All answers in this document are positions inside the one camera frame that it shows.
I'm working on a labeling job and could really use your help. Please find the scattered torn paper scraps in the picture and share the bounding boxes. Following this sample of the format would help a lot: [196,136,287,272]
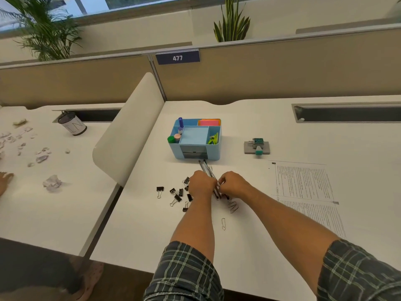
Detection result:
[0,118,71,168]

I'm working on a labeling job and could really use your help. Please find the white curved desk divider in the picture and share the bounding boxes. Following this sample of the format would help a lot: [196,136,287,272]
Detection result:
[92,72,165,188]

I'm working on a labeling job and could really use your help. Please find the black silver pen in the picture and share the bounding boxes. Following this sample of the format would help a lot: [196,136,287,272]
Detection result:
[199,160,220,198]
[204,160,223,198]

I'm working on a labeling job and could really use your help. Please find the person's right hand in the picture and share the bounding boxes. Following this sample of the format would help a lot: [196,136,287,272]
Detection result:
[218,171,253,200]

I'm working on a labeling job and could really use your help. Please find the green palm plant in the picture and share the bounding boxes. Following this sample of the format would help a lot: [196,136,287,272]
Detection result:
[0,0,84,62]

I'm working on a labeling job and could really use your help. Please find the green snake plant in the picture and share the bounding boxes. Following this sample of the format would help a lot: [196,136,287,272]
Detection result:
[213,0,251,43]

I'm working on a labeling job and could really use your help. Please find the blue number sign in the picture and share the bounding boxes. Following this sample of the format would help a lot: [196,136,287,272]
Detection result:
[155,50,201,65]

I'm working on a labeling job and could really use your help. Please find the window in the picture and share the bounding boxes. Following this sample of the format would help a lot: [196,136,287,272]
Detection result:
[0,0,188,39]

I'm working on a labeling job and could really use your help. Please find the person's right forearm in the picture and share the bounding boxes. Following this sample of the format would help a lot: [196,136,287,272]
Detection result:
[241,185,340,296]

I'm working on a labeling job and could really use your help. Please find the grey teal hole punch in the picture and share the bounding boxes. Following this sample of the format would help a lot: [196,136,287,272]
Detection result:
[244,138,273,159]

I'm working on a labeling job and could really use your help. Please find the beige desk partition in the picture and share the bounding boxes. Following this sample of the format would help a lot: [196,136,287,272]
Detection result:
[0,54,159,110]
[147,23,401,106]

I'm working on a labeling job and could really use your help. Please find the plaid shirt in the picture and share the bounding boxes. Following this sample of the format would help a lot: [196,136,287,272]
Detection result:
[143,239,401,301]

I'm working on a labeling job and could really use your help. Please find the person's left forearm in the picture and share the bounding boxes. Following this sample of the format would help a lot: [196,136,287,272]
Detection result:
[170,193,217,265]

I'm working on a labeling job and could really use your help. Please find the person's left hand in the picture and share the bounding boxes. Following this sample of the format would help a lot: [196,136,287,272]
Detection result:
[188,170,219,201]

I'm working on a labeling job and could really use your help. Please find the crumpled white paper ball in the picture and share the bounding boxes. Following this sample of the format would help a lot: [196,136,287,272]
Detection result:
[43,174,63,193]

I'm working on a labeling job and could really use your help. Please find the blue desk organizer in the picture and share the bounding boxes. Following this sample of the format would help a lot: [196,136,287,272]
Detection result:
[169,118,222,161]

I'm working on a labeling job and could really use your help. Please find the pile of black binder clips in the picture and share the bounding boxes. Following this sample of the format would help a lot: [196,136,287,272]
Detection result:
[156,177,194,213]

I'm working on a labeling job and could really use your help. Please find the printed paper sheet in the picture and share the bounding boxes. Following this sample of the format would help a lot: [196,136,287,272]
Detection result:
[277,199,347,239]
[268,160,339,205]

